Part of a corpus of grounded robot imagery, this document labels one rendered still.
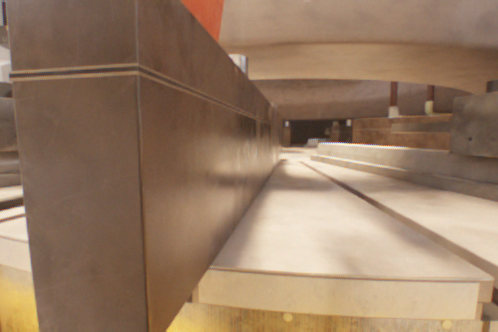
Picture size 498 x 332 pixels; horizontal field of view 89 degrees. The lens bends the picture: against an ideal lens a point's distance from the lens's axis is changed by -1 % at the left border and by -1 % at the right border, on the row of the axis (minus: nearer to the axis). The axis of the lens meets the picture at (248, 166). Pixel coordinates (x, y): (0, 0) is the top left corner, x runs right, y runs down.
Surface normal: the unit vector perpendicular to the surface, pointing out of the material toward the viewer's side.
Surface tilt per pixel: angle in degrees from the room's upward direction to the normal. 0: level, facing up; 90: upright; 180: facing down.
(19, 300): 90
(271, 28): 90
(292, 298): 90
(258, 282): 90
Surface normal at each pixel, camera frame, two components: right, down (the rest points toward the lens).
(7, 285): -0.34, 0.11
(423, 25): 0.06, 0.12
